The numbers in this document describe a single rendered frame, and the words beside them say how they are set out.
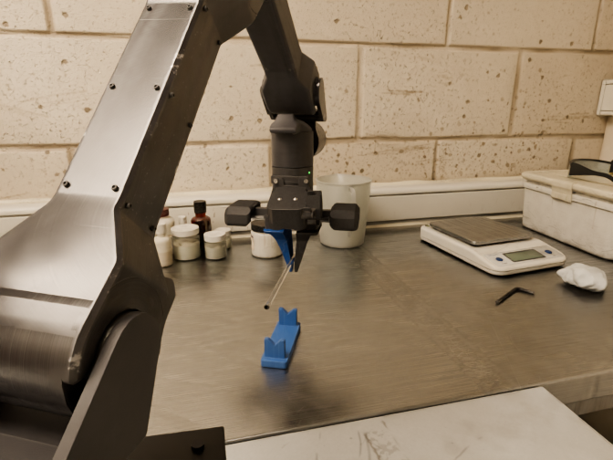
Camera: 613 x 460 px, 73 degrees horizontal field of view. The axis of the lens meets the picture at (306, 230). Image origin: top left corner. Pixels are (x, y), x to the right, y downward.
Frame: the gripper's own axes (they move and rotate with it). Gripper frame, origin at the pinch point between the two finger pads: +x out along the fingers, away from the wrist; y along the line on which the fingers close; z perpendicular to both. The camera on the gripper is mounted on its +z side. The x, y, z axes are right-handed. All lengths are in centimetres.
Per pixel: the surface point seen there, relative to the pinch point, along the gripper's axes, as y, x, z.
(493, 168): 45, -3, -69
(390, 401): 14.0, 11.3, 16.6
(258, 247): -12.2, 8.6, -23.7
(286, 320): -0.3, 9.4, 4.2
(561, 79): 61, -27, -76
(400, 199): 18, 4, -53
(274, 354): -0.3, 9.7, 12.2
